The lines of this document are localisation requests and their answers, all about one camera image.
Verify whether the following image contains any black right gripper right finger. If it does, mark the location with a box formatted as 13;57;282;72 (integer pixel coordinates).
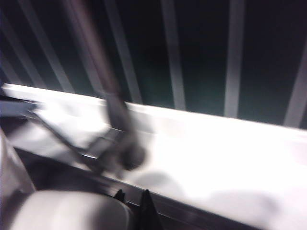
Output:
137;189;159;230

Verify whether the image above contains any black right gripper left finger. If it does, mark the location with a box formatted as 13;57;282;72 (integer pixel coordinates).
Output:
114;189;127;205

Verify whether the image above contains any white Starbucks logo mug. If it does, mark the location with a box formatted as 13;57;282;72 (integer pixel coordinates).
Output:
9;190;135;230

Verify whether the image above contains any black kitchen sink basin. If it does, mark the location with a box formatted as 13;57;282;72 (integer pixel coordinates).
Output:
0;94;264;230

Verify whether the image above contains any dark metal faucet spout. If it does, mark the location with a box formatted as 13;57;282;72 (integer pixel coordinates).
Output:
68;0;149;179

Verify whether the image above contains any grey faucet lever handle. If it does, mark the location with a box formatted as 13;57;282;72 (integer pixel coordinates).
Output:
80;130;125;174

